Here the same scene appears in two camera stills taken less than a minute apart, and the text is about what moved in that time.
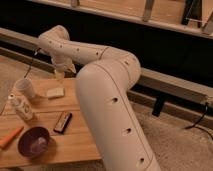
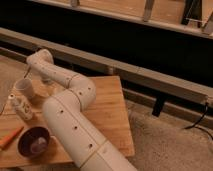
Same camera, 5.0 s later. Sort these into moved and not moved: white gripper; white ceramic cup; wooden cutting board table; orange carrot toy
Moved: white gripper
Not moved: wooden cutting board table; white ceramic cup; orange carrot toy
